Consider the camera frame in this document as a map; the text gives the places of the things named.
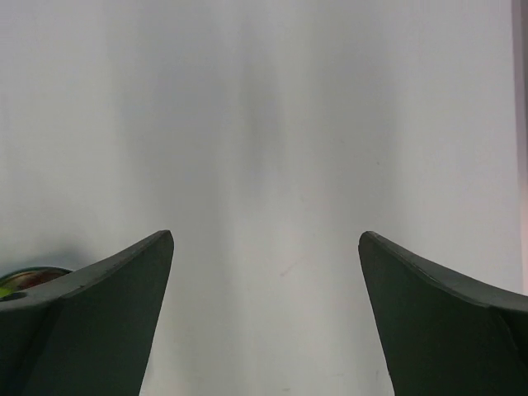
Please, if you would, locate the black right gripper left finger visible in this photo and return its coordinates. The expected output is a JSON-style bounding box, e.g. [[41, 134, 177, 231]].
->
[[1, 230, 174, 395]]

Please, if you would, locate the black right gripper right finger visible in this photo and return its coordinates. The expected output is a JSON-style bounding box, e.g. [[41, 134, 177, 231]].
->
[[358, 232, 527, 395]]

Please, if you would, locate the round printed white plate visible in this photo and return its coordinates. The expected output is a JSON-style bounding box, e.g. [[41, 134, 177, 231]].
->
[[1, 266, 72, 295]]

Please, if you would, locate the green fake apple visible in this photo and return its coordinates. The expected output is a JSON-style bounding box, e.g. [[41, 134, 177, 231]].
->
[[0, 286, 14, 299]]

